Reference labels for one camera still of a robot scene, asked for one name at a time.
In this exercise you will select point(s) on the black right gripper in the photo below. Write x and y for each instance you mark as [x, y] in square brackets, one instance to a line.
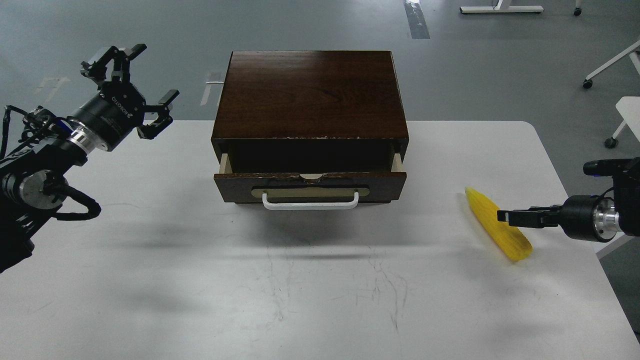
[582, 217]

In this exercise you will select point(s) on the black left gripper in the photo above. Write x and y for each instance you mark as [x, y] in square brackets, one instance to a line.
[119, 107]

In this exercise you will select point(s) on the yellow corn cob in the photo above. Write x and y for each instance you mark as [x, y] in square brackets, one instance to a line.
[512, 241]

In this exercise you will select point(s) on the wooden drawer with white handle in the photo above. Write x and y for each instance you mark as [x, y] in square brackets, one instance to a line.
[281, 191]

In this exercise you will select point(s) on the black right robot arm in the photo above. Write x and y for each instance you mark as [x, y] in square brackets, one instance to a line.
[625, 177]

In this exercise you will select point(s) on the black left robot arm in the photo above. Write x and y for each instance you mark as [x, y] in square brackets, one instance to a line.
[39, 147]

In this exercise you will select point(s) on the dark wooden drawer cabinet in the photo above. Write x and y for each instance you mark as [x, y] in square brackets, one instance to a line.
[338, 109]

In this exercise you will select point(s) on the white chair with caster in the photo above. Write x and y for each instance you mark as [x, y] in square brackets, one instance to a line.
[629, 109]

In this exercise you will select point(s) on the white rolling chair leg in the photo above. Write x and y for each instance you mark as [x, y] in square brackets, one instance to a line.
[631, 52]

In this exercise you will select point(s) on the grey floor tape strip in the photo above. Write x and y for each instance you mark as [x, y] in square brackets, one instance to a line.
[416, 21]

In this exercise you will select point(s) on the white table frame base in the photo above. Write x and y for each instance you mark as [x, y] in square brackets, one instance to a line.
[501, 7]

